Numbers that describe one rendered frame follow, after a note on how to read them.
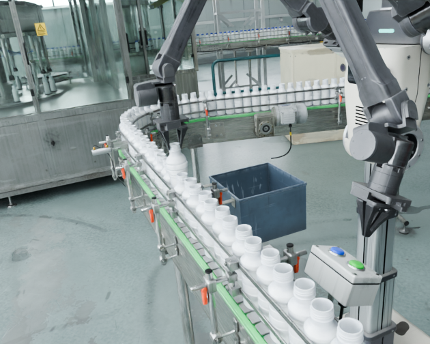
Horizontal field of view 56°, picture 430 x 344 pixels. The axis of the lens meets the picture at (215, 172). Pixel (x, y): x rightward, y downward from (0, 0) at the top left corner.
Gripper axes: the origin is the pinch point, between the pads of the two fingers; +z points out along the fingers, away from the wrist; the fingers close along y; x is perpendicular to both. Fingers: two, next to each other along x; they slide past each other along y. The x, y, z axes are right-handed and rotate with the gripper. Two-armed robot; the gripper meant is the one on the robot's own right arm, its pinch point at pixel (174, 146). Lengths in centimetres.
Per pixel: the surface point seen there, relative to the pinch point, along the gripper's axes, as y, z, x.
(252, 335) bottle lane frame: 6, 25, 61
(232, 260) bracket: 5, 12, 51
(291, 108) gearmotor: -109, 22, -101
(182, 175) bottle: -0.2, 8.5, 4.6
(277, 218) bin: -42, 42, -9
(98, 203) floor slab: 9, 124, -264
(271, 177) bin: -56, 36, -36
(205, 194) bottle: -0.8, 8.7, 22.2
